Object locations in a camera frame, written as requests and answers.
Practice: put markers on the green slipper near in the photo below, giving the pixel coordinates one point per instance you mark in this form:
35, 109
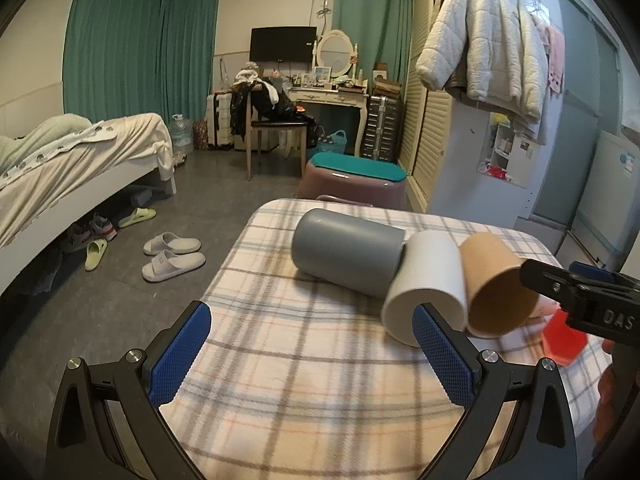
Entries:
95, 252

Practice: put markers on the white wardrobe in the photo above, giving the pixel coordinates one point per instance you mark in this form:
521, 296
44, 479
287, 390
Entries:
446, 156

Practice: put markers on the black television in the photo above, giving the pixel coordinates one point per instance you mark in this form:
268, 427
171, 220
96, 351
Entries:
289, 44

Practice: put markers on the white cup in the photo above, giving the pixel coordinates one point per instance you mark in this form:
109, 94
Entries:
430, 272

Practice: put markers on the white slipper near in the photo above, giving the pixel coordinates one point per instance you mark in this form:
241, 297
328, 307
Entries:
166, 265

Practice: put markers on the purple stool with teal cushion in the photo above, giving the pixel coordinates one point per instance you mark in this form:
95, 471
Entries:
353, 180

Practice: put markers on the brown kraft paper cup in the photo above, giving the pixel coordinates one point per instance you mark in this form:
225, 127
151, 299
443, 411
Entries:
497, 301

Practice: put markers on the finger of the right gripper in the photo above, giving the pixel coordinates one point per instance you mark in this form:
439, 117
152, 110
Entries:
591, 272
553, 282

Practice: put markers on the green slipper far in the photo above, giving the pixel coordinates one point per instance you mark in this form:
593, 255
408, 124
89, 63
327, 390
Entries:
138, 215

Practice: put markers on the white slipper far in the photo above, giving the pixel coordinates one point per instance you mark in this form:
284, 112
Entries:
171, 242

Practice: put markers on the white dressing table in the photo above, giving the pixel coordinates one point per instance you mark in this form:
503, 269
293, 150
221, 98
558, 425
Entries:
342, 98

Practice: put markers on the green slipper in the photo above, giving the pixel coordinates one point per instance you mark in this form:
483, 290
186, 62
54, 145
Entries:
95, 252
138, 215

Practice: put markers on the bed with beige sheet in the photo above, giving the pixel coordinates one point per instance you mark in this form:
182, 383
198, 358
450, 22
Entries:
45, 191

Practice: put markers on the large water bottle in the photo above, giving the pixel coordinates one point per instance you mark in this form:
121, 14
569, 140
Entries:
181, 134

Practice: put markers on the wooden chair with clothes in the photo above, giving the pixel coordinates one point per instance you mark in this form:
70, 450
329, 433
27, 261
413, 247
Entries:
259, 105

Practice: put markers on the sneaker under bed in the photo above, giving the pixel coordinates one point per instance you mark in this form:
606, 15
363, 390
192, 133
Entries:
78, 236

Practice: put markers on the grey cup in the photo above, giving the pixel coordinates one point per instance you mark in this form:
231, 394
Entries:
352, 252

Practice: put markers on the black drawer cabinet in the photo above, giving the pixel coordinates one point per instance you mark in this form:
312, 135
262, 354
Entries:
380, 140

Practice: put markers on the white slipper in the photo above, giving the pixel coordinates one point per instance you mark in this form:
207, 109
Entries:
166, 265
171, 242

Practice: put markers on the white suitcase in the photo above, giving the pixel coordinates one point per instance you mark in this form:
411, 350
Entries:
218, 118

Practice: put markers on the pink faceted cup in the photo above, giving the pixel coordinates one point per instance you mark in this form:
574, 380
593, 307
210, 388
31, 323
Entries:
561, 343

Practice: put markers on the person's right hand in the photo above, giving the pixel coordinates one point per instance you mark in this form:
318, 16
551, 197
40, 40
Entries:
605, 416

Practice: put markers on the green curtain behind mirror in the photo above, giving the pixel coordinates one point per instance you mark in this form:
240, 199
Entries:
382, 31

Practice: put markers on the white puffer jacket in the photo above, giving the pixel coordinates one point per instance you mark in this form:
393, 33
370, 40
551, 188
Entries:
506, 65

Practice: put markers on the oval vanity mirror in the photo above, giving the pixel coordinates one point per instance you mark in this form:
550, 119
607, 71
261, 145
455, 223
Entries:
335, 51

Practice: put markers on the green curtain left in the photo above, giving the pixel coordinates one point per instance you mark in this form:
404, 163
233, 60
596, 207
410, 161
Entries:
128, 57

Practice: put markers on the white washing machine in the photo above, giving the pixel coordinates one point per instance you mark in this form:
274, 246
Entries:
606, 220

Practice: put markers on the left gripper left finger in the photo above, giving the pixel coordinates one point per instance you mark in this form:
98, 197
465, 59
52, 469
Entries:
83, 440

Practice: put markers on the teal basket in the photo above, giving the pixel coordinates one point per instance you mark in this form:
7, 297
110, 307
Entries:
332, 142

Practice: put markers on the pink towel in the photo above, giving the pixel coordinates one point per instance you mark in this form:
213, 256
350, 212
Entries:
554, 45

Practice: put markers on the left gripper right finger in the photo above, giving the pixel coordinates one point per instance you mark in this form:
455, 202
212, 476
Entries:
539, 441

